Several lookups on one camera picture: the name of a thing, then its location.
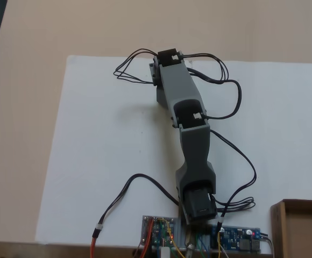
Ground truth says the thin black forearm wire loop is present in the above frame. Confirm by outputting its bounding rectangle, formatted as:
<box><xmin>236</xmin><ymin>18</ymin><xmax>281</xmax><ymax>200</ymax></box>
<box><xmin>181</xmin><ymin>52</ymin><xmax>242</xmax><ymax>119</ymax></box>

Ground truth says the black wire bundle to board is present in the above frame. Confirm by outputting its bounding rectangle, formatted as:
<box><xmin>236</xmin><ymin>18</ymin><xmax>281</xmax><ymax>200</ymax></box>
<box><xmin>209</xmin><ymin>130</ymin><xmax>257</xmax><ymax>233</ymax></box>

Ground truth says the blue circuit board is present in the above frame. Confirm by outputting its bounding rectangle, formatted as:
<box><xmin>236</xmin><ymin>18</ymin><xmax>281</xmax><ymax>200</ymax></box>
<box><xmin>210</xmin><ymin>225</ymin><xmax>262</xmax><ymax>254</ymax></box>

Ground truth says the black cable with orange end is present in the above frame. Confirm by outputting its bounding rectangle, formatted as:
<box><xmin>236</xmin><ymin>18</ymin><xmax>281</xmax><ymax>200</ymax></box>
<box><xmin>90</xmin><ymin>173</ymin><xmax>180</xmax><ymax>258</ymax></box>

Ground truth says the wooden bin box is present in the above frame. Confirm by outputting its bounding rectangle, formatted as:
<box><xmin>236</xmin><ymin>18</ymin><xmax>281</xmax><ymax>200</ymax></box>
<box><xmin>270</xmin><ymin>198</ymin><xmax>312</xmax><ymax>258</ymax></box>

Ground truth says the yellow wire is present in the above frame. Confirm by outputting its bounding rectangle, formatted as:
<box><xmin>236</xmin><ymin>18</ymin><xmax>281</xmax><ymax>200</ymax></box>
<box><xmin>157</xmin><ymin>219</ymin><xmax>180</xmax><ymax>258</ymax></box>

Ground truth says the green circuit board with wires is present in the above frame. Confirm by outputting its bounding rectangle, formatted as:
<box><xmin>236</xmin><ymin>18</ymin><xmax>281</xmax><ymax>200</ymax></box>
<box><xmin>133</xmin><ymin>214</ymin><xmax>183</xmax><ymax>258</ymax></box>

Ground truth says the white paper sheet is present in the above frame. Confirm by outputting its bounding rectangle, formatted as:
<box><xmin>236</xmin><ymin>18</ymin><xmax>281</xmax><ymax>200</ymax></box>
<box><xmin>189</xmin><ymin>60</ymin><xmax>312</xmax><ymax>237</ymax></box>
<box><xmin>34</xmin><ymin>55</ymin><xmax>193</xmax><ymax>248</ymax></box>

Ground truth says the thin black gripper wire loop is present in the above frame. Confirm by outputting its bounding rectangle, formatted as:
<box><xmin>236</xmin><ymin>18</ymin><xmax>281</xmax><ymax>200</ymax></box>
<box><xmin>113</xmin><ymin>48</ymin><xmax>160</xmax><ymax>87</ymax></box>

